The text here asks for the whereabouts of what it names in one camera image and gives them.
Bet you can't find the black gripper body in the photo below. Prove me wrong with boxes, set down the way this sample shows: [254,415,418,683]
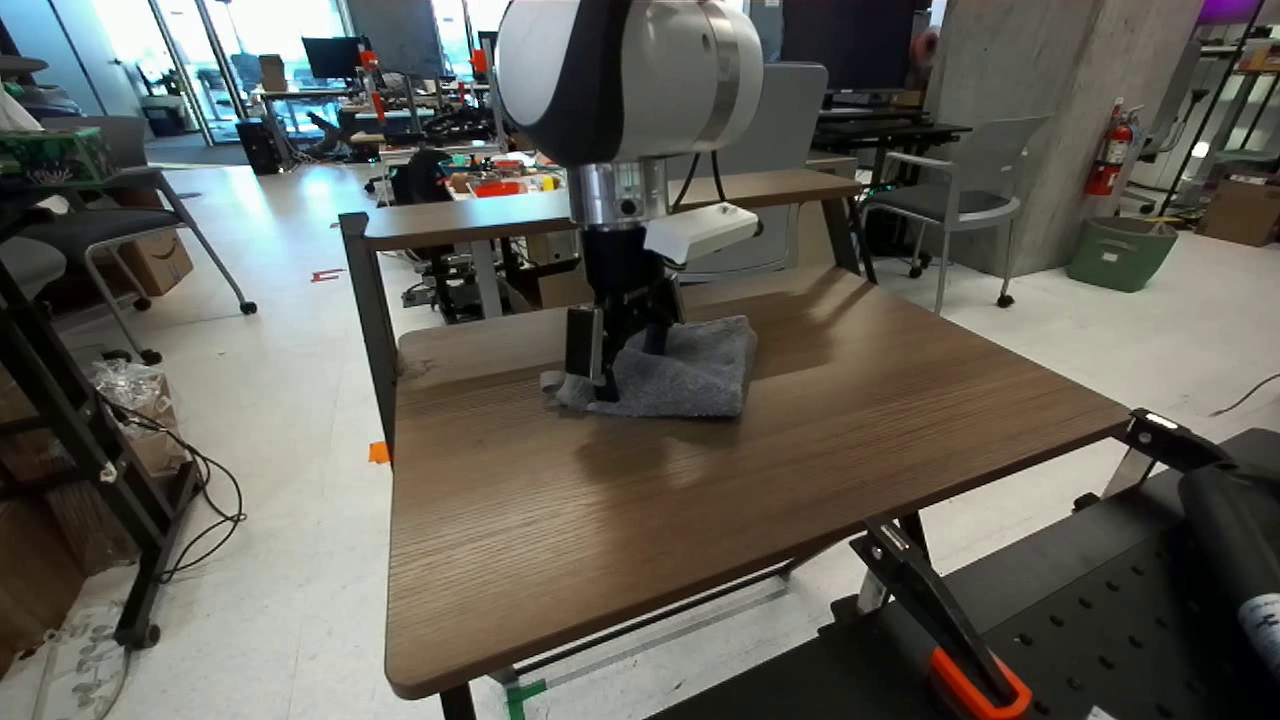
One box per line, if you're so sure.
[578,219,687,341]

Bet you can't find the grey towel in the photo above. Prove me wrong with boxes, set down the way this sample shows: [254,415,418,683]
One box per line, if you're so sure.
[537,312,760,423]

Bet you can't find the white side table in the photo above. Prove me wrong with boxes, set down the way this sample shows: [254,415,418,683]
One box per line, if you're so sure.
[434,143,574,206]

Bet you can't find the black backpack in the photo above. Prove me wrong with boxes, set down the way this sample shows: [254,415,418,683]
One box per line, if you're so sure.
[392,143,455,206]

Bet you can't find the grey divider panel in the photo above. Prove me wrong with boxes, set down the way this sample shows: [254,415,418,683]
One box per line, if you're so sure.
[692,61,834,282]

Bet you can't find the brown wooden table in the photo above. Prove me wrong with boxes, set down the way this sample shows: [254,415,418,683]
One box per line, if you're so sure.
[335,190,937,720]

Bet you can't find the black orange bar clamp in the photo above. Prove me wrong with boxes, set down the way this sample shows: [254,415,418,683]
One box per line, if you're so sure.
[849,510,1035,720]
[1073,402,1236,516]

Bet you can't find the black computer monitor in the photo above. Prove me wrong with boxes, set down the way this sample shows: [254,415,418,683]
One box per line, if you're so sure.
[302,31,369,80]

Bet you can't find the black waste bin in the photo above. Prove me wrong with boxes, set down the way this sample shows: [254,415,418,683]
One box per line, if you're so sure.
[235,117,288,175]

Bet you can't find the brown cardboard box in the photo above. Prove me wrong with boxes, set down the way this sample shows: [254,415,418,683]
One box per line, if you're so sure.
[113,232,195,298]
[1198,171,1280,252]

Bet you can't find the green plastic bin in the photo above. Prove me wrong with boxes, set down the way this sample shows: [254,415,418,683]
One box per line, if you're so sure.
[1060,212,1185,295]

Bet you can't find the red fire extinguisher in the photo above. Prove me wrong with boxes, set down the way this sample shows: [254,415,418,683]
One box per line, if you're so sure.
[1086,97,1143,202]

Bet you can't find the black cylindrical handheld device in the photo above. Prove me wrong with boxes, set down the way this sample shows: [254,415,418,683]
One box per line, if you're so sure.
[1175,459,1280,672]

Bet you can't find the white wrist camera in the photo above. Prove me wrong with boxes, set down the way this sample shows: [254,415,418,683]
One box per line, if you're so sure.
[639,200,769,266]

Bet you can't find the grey metal frame chair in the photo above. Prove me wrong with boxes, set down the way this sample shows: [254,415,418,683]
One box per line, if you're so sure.
[857,117,1053,317]

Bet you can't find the black floor cable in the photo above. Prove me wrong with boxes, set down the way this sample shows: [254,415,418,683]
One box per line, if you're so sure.
[123,395,254,584]

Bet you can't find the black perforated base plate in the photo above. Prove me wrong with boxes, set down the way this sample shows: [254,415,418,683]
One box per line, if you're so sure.
[654,423,1280,720]

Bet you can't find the black metal rack frame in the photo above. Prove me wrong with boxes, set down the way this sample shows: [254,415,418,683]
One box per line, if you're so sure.
[0,252,213,655]

